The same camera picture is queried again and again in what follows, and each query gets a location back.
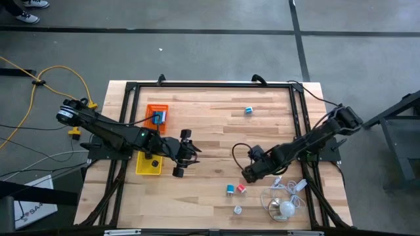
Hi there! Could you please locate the yellow plastic basket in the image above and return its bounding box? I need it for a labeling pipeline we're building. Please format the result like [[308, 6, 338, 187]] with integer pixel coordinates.
[[135, 150, 164, 176]]

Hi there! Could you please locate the black right camera cable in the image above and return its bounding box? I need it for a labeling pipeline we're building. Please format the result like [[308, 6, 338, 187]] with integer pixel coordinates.
[[231, 142, 255, 168]]

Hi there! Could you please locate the black metal cart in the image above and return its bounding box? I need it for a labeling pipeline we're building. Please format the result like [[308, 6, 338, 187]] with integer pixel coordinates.
[[362, 90, 420, 191]]

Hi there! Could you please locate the pair of sneakers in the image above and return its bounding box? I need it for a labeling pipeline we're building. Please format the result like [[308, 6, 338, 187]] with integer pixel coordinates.
[[0, 0, 51, 25]]

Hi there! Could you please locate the brass lamp with white bulb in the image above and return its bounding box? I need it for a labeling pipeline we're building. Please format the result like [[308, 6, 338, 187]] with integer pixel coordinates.
[[268, 197, 296, 223]]

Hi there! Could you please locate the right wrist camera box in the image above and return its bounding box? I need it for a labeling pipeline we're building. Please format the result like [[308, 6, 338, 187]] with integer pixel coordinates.
[[249, 145, 266, 162]]

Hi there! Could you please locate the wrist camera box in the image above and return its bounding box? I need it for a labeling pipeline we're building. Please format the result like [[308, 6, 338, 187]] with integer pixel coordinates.
[[163, 141, 180, 161], [249, 145, 266, 162]]

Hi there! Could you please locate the white floor cable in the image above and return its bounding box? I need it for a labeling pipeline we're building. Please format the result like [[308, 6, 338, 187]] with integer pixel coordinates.
[[0, 149, 89, 183]]

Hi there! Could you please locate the yellow extension cable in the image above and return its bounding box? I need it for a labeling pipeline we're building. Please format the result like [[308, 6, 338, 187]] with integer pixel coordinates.
[[0, 55, 99, 151]]

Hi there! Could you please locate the white lamp power cord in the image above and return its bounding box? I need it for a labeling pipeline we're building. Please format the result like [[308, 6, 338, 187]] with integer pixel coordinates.
[[261, 175, 308, 210]]

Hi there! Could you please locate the black table frame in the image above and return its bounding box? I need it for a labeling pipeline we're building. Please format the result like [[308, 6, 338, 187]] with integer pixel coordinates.
[[73, 81, 354, 230]]

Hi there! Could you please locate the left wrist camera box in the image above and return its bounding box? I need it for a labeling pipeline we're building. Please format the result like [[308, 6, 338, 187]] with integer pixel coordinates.
[[163, 141, 180, 161]]

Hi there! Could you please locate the white sign board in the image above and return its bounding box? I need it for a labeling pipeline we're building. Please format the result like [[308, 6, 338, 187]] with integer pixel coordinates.
[[12, 174, 59, 230]]

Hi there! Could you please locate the orange plastic basket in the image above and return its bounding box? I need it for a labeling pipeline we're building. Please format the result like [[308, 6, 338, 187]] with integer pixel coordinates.
[[143, 104, 170, 134]]

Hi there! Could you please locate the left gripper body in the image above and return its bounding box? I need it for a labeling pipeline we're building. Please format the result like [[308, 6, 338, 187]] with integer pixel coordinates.
[[162, 129, 195, 178]]

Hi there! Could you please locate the black floor bar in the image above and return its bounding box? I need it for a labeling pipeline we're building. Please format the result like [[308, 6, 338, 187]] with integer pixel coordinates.
[[0, 68, 37, 77]]

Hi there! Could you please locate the black left camera cable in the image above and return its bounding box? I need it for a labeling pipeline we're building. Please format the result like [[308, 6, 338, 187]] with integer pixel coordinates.
[[94, 112, 166, 136]]

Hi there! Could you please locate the black beam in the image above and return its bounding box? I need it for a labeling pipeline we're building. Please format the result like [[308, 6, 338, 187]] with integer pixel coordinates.
[[0, 181, 79, 207]]

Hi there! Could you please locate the silver bracket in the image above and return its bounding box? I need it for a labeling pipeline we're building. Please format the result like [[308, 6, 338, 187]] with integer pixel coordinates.
[[287, 230, 325, 236], [104, 229, 142, 236]]

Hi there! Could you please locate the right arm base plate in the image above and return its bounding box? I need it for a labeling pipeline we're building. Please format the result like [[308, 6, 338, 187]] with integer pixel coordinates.
[[293, 135, 348, 164]]

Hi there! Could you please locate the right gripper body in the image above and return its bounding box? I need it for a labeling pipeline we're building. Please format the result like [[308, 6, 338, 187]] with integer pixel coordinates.
[[241, 160, 268, 184]]

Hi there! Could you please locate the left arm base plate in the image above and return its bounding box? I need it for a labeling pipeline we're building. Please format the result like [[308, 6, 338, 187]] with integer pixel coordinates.
[[79, 133, 134, 161]]

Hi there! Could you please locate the thin black cable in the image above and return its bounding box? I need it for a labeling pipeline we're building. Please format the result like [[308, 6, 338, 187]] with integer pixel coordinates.
[[286, 79, 342, 109]]

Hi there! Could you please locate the black camera cable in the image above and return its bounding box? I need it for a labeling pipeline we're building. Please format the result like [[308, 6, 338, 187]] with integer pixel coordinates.
[[94, 112, 166, 136], [231, 142, 255, 168]]

